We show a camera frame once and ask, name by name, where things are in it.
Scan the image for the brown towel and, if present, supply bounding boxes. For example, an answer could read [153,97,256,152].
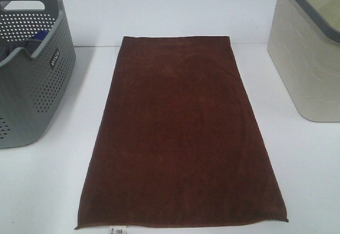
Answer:
[77,36,287,229]

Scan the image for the grey perforated plastic basket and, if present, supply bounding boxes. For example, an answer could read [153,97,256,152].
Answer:
[1,0,76,148]

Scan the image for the beige plastic basket grey rim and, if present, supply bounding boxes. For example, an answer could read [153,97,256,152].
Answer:
[267,0,339,122]

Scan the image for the blue cloth in basket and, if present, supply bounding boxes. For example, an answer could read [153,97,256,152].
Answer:
[1,30,49,61]

